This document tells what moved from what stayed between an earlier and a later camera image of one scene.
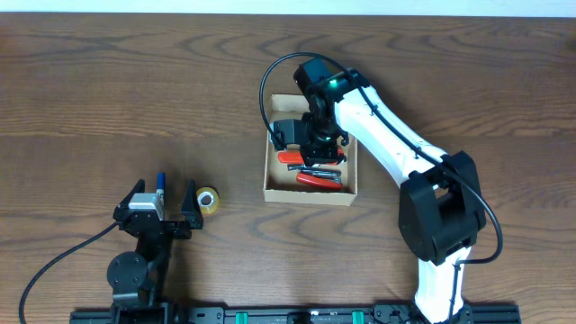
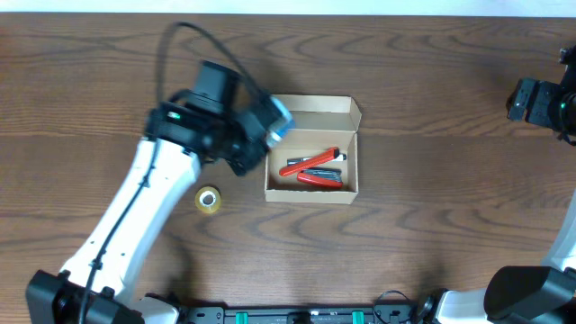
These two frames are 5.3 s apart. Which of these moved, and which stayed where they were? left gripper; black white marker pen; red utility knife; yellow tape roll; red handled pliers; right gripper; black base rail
Moved: black white marker pen; red utility knife; left gripper; right gripper
Stayed: red handled pliers; yellow tape roll; black base rail
